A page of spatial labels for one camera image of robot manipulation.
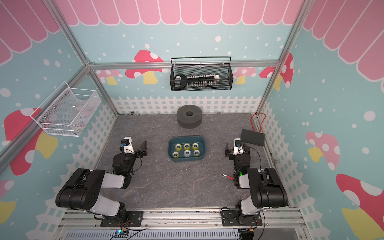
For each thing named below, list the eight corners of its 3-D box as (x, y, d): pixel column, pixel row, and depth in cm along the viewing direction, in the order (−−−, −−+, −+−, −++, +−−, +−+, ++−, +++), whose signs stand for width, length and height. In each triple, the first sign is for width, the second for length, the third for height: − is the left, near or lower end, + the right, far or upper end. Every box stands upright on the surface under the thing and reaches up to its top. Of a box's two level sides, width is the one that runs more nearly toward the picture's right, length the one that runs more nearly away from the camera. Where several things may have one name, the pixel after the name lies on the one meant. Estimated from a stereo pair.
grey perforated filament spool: (176, 128, 114) (175, 123, 109) (178, 110, 127) (177, 104, 122) (202, 128, 114) (202, 123, 109) (201, 110, 127) (201, 104, 122)
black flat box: (240, 140, 108) (240, 138, 106) (241, 129, 114) (242, 128, 113) (263, 146, 105) (264, 144, 103) (264, 135, 111) (265, 133, 109)
